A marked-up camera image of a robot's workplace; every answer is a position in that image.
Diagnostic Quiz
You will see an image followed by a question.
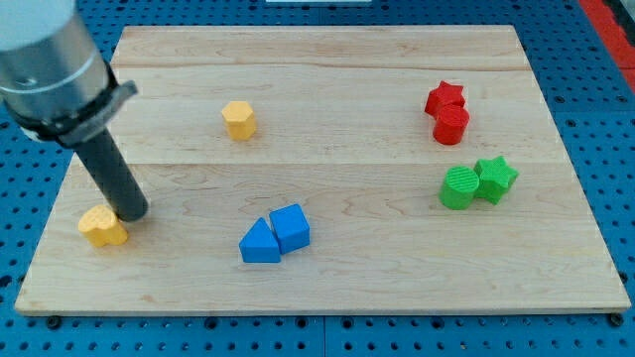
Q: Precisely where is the yellow heart block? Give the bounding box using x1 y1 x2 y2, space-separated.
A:
77 204 128 247

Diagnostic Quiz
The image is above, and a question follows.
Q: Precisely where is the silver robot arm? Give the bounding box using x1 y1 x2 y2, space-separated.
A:
1 0 137 147

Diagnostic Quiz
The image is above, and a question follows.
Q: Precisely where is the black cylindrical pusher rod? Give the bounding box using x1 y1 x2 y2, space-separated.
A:
74 129 149 222

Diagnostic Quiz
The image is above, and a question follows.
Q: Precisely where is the blue triangle block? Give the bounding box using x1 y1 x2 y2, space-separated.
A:
238 217 281 263

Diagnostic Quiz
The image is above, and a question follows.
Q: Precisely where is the green cylinder block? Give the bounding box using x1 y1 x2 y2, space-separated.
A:
439 166 480 210

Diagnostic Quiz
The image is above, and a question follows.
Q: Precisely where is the red cylinder block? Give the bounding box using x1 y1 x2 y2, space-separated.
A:
433 104 470 145

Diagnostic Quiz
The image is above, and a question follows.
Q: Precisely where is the blue cube block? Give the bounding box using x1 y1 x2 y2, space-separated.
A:
269 203 311 255

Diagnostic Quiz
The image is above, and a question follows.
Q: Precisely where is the red star block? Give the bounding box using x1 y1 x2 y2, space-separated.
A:
424 80 465 117

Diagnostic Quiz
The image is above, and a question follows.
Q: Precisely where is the green star block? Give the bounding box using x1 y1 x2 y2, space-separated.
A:
474 156 519 205

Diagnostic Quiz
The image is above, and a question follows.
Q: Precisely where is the yellow hexagon block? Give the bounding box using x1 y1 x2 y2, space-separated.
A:
221 101 257 141

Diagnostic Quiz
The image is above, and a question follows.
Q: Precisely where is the wooden board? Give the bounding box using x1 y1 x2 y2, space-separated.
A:
15 25 631 316

